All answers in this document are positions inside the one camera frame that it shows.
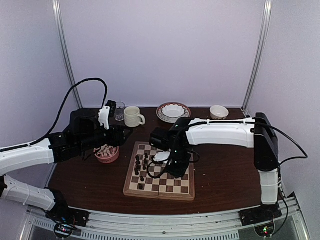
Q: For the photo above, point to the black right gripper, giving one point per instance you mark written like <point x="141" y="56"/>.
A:
<point x="177" y="172"/>

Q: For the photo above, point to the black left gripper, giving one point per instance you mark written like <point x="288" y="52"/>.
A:
<point x="117" y="132"/>

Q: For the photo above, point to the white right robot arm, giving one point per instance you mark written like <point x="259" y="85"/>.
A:
<point x="253" y="133"/>

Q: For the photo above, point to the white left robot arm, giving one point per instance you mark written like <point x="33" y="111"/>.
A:
<point x="28" y="155"/>

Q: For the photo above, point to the wooden chess board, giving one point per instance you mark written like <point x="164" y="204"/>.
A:
<point x="166" y="187"/>

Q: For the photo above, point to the cream ribbed mug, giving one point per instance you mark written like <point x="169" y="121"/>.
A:
<point x="133" y="117"/>

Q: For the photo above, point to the clear drinking glass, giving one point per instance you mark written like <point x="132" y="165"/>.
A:
<point x="119" y="111"/>

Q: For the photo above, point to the white scalloped bowl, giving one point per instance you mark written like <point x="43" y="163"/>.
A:
<point x="173" y="110"/>

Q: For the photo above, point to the pink bowl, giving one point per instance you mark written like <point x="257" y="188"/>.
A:
<point x="107" y="154"/>

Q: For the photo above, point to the small white floral bowl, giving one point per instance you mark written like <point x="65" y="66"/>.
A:
<point x="218" y="112"/>

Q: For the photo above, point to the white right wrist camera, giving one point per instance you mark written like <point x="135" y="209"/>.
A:
<point x="161" y="158"/>

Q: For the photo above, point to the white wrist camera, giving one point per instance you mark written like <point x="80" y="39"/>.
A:
<point x="105" y="113"/>
<point x="161" y="158"/>

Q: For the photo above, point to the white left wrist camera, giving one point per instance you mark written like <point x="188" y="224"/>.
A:
<point x="105" y="113"/>

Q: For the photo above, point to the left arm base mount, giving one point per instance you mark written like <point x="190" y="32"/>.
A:
<point x="71" y="216"/>

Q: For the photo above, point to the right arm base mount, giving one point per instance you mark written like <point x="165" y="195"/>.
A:
<point x="258" y="215"/>

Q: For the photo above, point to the aluminium front rail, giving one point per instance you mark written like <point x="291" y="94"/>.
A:
<point x="224" y="225"/>

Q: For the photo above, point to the right aluminium frame post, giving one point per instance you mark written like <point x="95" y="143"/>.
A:
<point x="263" y="35"/>

